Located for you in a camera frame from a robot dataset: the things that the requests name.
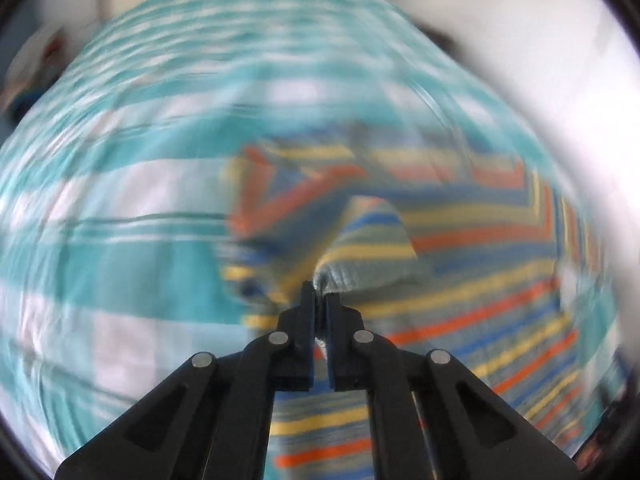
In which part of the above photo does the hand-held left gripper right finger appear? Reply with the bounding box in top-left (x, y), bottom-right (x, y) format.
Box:
top-left (325, 294), bottom-right (585, 480)

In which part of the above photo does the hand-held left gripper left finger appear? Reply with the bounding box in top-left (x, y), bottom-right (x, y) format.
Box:
top-left (54, 280), bottom-right (317, 480)

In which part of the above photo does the striped knit sweater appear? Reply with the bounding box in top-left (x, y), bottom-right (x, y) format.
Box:
top-left (215, 142), bottom-right (608, 480)

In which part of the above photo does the pile of clothes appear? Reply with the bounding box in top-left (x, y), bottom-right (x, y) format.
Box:
top-left (5, 30), bottom-right (68, 116)

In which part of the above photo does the teal checkered bed blanket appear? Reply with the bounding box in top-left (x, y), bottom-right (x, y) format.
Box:
top-left (0, 0), bottom-right (618, 480)

